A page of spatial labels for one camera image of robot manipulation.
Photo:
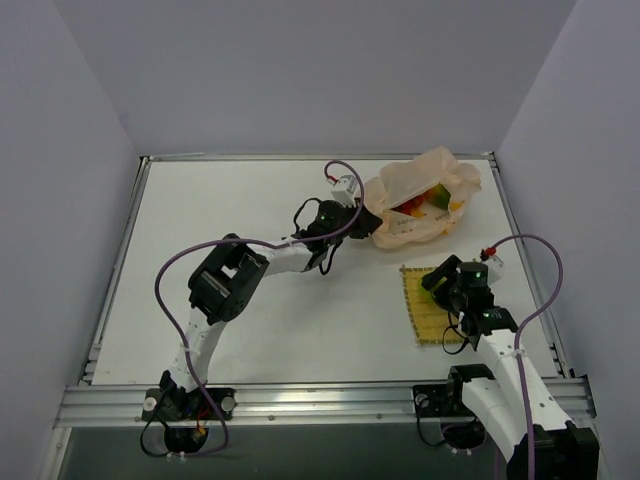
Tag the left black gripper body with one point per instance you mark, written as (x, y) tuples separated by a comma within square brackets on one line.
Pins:
[(364, 223)]

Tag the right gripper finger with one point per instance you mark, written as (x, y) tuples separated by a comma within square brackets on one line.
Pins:
[(441, 301), (441, 273)]

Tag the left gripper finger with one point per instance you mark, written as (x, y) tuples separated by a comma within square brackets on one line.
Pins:
[(367, 220), (360, 232)]

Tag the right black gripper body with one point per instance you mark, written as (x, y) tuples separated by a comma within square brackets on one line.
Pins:
[(439, 279)]

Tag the green fake pear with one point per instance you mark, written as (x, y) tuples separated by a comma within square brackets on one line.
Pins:
[(425, 290)]

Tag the red fake fruit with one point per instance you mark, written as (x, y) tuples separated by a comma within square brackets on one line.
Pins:
[(412, 207)]

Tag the translucent plastic bag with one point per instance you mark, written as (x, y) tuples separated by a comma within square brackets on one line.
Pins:
[(398, 182)]

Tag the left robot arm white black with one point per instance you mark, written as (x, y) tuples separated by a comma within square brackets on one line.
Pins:
[(221, 287)]

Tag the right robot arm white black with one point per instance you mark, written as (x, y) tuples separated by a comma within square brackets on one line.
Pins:
[(504, 391)]

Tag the orange fake fruit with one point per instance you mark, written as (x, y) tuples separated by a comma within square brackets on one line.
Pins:
[(439, 197)]

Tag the yellow woven bamboo mat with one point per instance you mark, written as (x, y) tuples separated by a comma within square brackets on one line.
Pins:
[(428, 321)]

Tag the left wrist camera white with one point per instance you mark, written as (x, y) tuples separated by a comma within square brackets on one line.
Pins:
[(344, 189)]

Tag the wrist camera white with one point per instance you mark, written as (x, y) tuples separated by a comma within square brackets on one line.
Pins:
[(344, 189), (494, 263)]

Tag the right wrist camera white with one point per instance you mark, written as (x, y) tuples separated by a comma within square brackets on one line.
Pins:
[(494, 263)]

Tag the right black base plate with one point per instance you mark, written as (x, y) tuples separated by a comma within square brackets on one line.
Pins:
[(434, 401)]

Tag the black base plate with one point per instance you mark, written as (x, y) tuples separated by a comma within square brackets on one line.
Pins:
[(174, 405), (434, 401)]

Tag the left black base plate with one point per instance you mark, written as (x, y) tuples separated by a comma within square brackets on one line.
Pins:
[(174, 405)]

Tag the aluminium front rail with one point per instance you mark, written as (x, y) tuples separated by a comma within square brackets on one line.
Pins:
[(111, 406)]

